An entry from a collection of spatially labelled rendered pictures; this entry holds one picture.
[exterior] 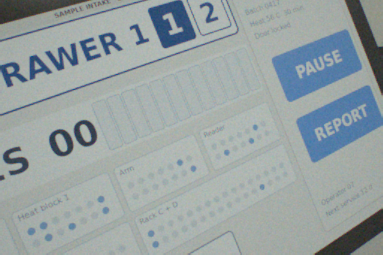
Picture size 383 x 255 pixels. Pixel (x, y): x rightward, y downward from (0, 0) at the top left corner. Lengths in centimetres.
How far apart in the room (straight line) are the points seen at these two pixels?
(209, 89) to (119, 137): 8
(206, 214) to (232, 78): 12
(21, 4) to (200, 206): 20
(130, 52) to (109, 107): 5
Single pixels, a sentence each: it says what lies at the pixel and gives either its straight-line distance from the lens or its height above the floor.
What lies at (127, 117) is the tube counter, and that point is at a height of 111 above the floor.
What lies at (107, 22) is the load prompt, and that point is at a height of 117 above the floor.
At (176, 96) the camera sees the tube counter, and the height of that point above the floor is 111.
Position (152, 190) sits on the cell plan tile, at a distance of 30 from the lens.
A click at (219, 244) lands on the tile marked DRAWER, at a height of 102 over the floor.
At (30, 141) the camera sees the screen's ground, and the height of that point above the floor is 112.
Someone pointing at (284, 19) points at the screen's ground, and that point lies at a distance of 38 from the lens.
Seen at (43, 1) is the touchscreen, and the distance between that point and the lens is 31.
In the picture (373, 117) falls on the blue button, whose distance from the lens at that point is 42.
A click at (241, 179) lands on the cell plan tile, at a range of 33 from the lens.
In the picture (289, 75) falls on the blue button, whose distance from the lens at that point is 36.
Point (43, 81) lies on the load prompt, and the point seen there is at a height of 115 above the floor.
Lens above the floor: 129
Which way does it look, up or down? 38 degrees down
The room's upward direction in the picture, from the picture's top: 5 degrees counter-clockwise
